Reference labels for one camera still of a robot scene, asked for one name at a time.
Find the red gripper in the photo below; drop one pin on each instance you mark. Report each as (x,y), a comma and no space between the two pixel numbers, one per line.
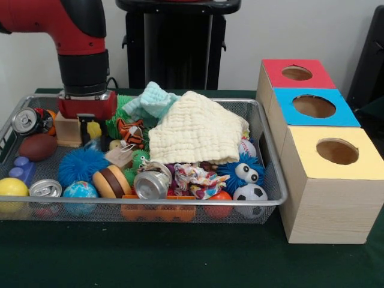
(87,106)

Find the yellow tennis ball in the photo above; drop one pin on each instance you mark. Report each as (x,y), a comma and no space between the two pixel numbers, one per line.
(95,129)

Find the crushed clear plastic bottle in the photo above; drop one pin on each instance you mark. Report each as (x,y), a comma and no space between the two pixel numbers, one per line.
(94,145)

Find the orange basketball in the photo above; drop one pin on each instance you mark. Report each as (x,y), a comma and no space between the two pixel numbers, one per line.
(52,130)

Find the green puffer ball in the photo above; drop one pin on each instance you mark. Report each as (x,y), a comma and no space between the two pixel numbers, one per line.
(123,103)

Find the crushed drink can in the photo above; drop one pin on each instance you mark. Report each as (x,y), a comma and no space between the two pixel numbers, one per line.
(151,183)

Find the cream waffle cloth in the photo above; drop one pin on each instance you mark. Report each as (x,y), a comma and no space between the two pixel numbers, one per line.
(195,132)

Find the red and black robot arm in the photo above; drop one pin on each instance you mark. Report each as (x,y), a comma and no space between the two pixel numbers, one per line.
(81,45)

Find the wooden box with three holes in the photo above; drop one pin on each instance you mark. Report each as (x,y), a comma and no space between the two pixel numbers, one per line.
(327,210)

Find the toy hamburger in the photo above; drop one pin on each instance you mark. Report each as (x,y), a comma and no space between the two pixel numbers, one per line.
(111,181)

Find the mint green cloth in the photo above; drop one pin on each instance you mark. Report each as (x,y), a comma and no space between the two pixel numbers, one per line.
(154,99)

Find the blue puffer ball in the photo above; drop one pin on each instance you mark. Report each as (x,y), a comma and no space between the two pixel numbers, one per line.
(228,174)

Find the dark green table cloth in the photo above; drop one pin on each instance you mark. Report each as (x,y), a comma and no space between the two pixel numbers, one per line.
(180,255)
(375,111)

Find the soccer ball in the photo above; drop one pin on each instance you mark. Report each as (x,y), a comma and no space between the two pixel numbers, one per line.
(250,195)

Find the black chair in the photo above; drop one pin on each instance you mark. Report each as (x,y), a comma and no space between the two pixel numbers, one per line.
(369,60)

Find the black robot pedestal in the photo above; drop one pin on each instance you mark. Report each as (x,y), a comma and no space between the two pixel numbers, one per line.
(177,45)

